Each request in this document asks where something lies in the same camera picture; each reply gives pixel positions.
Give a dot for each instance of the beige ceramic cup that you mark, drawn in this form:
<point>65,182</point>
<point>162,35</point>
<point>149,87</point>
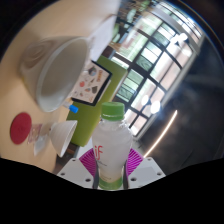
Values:
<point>58,73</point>

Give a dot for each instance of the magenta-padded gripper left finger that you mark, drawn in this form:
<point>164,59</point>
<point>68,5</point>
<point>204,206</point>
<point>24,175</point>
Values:
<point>74,171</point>

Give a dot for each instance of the group of pendant lamps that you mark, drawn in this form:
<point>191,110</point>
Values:
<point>155,106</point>

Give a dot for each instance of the sticker-covered black laptop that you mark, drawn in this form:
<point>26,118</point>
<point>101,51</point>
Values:
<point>90,83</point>

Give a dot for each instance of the small blue-capped bottle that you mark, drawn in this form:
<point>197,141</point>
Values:
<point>71,107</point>

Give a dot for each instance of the long curved light strip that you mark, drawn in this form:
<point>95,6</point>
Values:
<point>163,133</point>

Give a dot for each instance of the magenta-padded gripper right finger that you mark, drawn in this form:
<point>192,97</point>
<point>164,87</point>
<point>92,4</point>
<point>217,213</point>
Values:
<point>146,170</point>

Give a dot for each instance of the white paper sheet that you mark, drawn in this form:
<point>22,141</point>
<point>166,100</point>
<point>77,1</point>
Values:
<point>103,36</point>

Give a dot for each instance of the flat round red coaster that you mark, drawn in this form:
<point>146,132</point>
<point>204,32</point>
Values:
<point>20,128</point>

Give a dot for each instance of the clear green-capped drink bottle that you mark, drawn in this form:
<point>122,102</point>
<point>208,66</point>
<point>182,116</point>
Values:
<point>111,143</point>

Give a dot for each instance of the white bowl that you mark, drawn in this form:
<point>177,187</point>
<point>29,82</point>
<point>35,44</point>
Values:
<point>63,136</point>

